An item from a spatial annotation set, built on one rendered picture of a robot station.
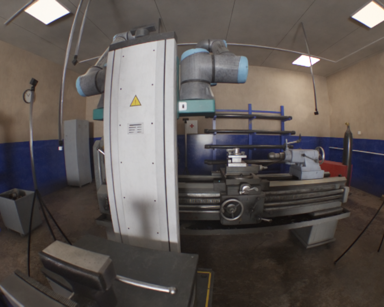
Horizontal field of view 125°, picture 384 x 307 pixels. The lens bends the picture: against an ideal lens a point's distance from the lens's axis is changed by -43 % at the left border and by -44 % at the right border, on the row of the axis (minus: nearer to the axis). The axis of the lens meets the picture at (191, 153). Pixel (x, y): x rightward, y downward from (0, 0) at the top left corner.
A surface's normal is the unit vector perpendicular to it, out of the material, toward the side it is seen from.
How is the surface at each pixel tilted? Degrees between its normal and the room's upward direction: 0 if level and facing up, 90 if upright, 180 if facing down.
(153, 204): 90
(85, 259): 0
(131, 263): 0
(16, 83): 90
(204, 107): 90
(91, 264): 0
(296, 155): 86
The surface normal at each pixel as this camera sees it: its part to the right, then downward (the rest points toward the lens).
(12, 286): -0.01, -1.00
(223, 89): -0.06, 0.10
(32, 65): 1.00, 0.00
